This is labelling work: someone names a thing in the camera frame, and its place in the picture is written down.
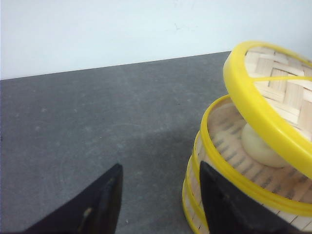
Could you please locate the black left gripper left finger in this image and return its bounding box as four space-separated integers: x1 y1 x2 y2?
24 164 123 234

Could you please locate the bun in left basket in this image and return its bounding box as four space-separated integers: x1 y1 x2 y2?
241 123 288 168

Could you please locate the woven bamboo steamer lid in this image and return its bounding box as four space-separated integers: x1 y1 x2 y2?
223 40 312 151

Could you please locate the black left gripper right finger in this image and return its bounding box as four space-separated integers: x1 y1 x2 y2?
199 161 301 234

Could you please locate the bamboo steamer basket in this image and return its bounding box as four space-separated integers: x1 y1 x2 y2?
193 95 312 217
182 156 312 234

